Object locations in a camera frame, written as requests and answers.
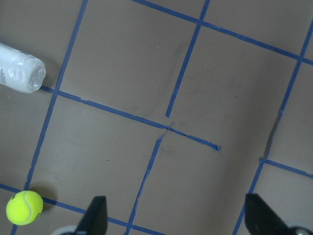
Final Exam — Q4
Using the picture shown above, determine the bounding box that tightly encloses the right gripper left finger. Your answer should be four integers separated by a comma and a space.
73, 196, 108, 235

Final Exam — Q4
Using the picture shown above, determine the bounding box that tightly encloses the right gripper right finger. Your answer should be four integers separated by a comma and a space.
245, 193, 293, 235

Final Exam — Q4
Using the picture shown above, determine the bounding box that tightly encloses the tennis ball middle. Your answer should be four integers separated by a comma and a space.
6, 190, 44, 226

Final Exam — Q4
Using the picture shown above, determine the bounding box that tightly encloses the white blue tennis ball can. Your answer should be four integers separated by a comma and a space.
0, 44, 46, 94

